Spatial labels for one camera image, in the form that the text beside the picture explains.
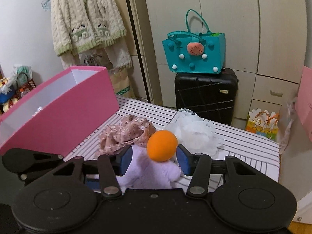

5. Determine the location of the cream knitted cardigan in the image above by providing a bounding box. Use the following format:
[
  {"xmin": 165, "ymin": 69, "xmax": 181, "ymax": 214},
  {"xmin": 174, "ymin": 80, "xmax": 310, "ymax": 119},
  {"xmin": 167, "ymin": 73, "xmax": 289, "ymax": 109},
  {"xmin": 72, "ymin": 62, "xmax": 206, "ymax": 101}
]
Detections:
[{"xmin": 50, "ymin": 0, "xmax": 132, "ymax": 69}]

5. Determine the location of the white mesh bath sponge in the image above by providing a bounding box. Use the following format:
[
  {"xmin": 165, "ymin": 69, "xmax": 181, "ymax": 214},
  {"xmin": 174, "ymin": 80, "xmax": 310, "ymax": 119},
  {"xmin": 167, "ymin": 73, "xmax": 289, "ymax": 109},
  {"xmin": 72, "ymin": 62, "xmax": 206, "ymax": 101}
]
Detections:
[{"xmin": 165, "ymin": 108, "xmax": 223, "ymax": 159}]

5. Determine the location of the purple plush toy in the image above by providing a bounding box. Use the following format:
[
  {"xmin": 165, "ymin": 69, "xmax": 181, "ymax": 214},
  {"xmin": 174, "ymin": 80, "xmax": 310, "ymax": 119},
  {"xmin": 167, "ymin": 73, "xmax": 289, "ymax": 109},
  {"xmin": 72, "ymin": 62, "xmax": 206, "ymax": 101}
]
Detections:
[{"xmin": 116, "ymin": 145, "xmax": 181, "ymax": 190}]

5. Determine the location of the teal felt handbag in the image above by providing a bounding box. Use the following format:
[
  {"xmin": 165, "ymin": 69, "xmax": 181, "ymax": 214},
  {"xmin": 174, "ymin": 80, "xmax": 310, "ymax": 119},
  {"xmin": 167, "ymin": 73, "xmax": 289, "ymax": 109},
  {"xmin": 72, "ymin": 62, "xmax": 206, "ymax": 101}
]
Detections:
[{"xmin": 162, "ymin": 9, "xmax": 226, "ymax": 74}]

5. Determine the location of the pink tote bag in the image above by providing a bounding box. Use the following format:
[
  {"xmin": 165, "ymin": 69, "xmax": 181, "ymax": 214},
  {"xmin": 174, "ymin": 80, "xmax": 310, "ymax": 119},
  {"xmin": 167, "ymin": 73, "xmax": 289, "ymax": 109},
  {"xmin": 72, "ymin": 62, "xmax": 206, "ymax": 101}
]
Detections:
[{"xmin": 295, "ymin": 66, "xmax": 312, "ymax": 141}]

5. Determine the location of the brown paper bag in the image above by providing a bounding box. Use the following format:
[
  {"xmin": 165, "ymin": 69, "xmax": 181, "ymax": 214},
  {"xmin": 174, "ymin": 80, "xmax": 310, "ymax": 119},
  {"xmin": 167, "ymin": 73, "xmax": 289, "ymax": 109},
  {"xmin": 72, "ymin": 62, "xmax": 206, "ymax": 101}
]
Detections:
[{"xmin": 108, "ymin": 68, "xmax": 135, "ymax": 98}]

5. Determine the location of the colourful gift bag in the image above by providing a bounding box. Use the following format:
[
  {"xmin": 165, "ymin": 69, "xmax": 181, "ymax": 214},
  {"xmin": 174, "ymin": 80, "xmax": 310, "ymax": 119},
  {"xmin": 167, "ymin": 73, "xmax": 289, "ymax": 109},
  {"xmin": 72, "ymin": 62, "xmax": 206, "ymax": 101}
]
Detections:
[{"xmin": 245, "ymin": 108, "xmax": 279, "ymax": 141}]

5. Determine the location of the black clothes rack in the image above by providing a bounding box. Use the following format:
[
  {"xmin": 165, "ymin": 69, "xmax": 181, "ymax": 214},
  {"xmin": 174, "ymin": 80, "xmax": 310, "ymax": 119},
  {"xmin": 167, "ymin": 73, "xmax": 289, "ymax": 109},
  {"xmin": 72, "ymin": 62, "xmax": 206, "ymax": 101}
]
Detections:
[{"xmin": 126, "ymin": 0, "xmax": 151, "ymax": 103}]

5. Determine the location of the black suitcase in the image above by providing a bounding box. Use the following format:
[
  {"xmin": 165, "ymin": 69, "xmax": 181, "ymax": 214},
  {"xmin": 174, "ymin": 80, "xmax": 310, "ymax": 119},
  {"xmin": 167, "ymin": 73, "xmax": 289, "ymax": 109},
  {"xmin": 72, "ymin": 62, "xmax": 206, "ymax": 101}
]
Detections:
[{"xmin": 175, "ymin": 68, "xmax": 238, "ymax": 125}]

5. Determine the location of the pink floral cloth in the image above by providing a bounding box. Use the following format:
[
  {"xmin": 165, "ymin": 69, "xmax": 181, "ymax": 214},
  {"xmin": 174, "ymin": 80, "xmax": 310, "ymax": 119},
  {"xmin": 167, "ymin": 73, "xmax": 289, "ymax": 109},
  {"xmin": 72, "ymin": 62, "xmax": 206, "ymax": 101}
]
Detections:
[{"xmin": 95, "ymin": 115, "xmax": 157, "ymax": 158}]

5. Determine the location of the pink cardboard storage box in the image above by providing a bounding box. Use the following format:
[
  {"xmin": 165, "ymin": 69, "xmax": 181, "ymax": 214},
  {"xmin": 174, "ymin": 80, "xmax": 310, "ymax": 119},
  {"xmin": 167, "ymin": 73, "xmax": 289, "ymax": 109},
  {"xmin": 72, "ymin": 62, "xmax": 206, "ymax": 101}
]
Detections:
[{"xmin": 1, "ymin": 66, "xmax": 119, "ymax": 156}]

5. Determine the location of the beige wardrobe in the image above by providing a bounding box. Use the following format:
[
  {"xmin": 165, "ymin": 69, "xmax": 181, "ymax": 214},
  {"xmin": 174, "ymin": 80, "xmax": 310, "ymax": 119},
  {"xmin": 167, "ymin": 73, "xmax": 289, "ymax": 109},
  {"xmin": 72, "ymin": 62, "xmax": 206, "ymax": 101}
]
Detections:
[{"xmin": 133, "ymin": 0, "xmax": 307, "ymax": 128}]

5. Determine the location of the orange ball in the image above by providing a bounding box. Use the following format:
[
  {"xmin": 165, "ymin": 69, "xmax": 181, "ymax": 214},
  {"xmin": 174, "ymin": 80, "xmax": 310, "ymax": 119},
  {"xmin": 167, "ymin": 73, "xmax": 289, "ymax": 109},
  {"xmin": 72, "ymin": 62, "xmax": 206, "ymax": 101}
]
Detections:
[{"xmin": 146, "ymin": 130, "xmax": 178, "ymax": 162}]

